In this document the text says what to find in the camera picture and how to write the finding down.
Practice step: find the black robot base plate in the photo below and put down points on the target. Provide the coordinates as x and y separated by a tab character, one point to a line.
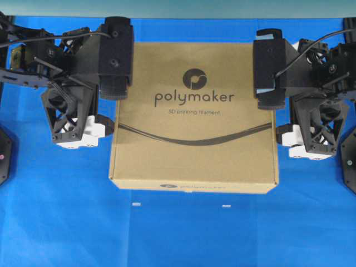
348	161

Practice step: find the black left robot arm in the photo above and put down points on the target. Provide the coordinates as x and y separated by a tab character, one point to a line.
35	57

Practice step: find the brown polymaker cardboard box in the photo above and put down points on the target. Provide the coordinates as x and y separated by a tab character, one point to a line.
191	122

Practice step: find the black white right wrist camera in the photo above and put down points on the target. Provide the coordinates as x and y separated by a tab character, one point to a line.
314	129

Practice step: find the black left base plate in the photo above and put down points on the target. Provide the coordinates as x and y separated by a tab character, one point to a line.
6	155

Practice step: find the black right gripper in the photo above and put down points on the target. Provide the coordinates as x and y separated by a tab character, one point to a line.
271	54

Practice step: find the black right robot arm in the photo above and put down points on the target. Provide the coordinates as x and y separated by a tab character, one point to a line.
338	58

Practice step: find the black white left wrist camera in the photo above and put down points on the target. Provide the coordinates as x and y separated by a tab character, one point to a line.
72	114

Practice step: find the blue table cloth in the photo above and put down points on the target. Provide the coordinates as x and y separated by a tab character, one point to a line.
59	208

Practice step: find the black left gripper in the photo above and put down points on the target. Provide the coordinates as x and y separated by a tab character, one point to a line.
106	60

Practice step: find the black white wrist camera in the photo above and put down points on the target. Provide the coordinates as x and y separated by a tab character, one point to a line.
72	114
314	129

